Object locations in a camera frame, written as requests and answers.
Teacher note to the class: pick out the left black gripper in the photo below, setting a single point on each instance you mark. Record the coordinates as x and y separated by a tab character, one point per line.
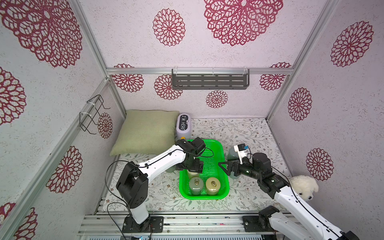
198	167

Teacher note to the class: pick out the green pillow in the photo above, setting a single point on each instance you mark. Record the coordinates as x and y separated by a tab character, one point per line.
146	132

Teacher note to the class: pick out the grey wall shelf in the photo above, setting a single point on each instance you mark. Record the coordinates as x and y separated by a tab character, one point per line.
210	81

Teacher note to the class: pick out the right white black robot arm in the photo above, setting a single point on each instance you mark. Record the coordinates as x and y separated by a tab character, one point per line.
312	225

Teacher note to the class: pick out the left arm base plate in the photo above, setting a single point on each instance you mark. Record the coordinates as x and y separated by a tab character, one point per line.
150	225

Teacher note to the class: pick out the white digital clock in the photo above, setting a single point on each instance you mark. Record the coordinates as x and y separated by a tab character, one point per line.
184	126

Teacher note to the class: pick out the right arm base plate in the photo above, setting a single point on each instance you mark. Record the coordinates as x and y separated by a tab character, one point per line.
256	224

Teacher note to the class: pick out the black wire wall rack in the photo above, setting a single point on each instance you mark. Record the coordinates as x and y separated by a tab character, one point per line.
88	117

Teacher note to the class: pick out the white plush dog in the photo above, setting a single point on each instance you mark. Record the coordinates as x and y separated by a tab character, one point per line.
304	186

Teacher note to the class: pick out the green plastic basket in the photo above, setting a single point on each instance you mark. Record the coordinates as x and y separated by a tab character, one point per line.
212	156

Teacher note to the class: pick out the beige canister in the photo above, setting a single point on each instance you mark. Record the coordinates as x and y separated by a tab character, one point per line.
213	186
192	174

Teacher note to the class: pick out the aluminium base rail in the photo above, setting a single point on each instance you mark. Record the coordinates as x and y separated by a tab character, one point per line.
174	223

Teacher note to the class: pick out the blue-grey canister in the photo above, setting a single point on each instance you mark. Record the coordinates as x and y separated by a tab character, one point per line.
232	155

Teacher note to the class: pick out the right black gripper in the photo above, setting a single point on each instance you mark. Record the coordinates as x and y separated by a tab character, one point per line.
236	167

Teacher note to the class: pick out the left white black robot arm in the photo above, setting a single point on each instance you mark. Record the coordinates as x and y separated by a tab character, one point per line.
133	183

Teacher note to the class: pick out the grey-green canister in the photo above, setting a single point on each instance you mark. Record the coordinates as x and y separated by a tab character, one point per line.
196	186
171	169

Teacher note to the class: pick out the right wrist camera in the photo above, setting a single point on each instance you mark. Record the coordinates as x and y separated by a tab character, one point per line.
242	150

